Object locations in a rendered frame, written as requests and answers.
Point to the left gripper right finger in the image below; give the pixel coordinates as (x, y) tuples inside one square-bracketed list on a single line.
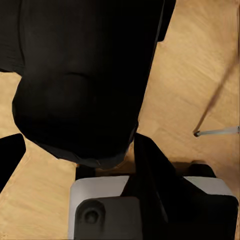
[(188, 217)]

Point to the digital camera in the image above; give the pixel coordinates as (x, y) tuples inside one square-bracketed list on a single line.
[(85, 66)]

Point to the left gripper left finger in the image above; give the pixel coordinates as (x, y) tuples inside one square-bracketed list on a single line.
[(12, 150)]

